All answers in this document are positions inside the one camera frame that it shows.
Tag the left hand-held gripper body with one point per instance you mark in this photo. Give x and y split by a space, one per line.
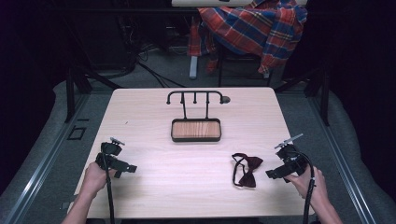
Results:
109 158

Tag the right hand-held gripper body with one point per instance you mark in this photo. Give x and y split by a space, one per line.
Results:
291 161

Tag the person's right hand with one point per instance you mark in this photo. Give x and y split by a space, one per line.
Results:
306 185

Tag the person's left hand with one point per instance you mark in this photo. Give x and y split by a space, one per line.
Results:
95 179

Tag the dark red bow tie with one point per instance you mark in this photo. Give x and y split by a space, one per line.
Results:
249 169

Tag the black rack with wooden tray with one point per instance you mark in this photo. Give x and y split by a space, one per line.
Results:
196 129

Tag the black metal stand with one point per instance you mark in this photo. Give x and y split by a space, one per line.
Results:
76 87
320 90

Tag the black chair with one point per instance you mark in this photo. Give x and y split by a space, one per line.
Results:
232 62

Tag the white desk leg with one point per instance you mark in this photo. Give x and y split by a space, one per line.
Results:
193 67

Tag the red blue plaid shirt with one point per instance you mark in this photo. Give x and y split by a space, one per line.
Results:
258 28

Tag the aluminium floor rail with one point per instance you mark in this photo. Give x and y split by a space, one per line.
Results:
46 158
339 158

